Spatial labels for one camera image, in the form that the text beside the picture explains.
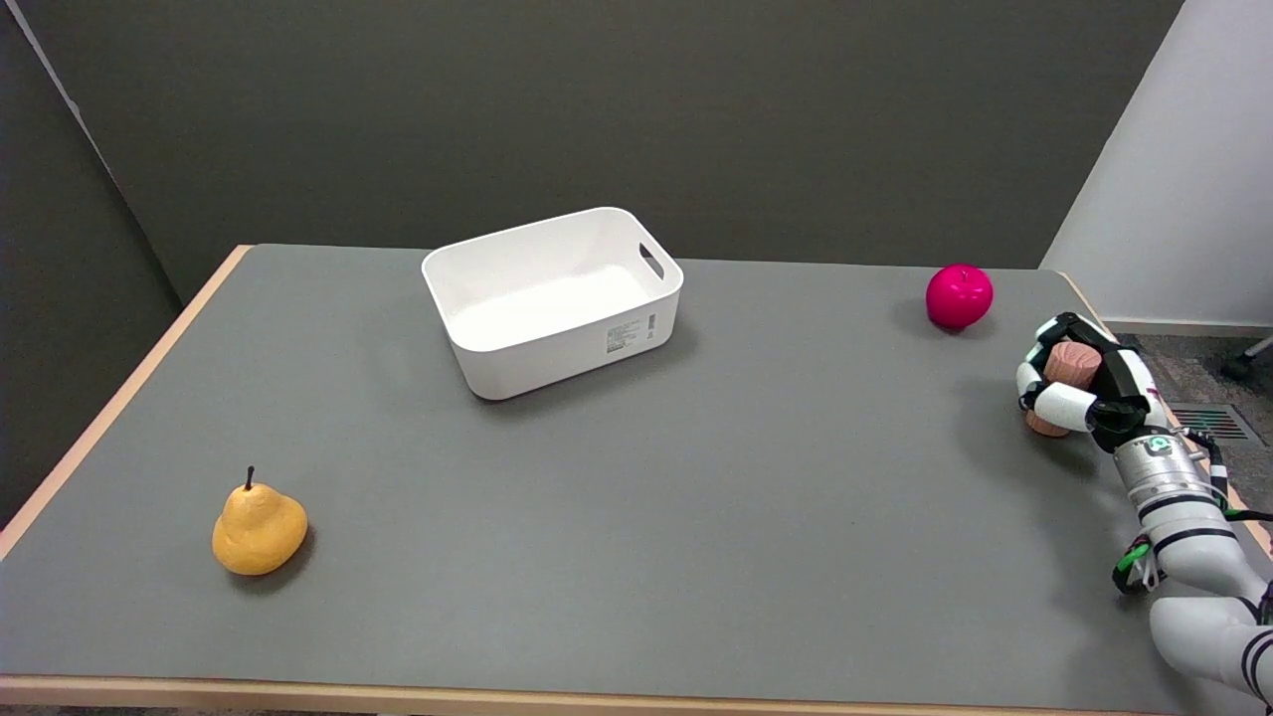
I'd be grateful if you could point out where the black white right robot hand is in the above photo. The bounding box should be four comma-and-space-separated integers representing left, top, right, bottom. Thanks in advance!
1015, 312, 1172, 454

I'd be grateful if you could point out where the black chair caster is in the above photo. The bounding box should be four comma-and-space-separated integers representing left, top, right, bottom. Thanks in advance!
1220, 336, 1273, 384

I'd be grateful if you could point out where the floor vent grate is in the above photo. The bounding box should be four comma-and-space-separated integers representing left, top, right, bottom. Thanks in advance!
1171, 403, 1252, 444

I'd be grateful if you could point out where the green red wire loop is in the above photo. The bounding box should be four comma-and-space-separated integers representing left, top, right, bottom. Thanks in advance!
1111, 534, 1163, 597

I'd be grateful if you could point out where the red apple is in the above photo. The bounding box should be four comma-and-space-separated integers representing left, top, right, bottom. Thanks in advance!
925, 264, 995, 330

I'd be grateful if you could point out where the wooden cylinder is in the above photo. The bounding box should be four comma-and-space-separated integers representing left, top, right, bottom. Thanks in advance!
1024, 338, 1103, 439

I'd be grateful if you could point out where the yellow pear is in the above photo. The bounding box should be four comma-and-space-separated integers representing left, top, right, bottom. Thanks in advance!
211, 465, 309, 577

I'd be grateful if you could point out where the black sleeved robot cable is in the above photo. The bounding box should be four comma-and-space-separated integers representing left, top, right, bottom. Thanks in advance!
1178, 428, 1273, 626

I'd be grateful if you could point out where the white plastic bin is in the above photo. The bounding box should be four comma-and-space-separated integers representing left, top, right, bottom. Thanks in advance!
421, 206, 685, 402

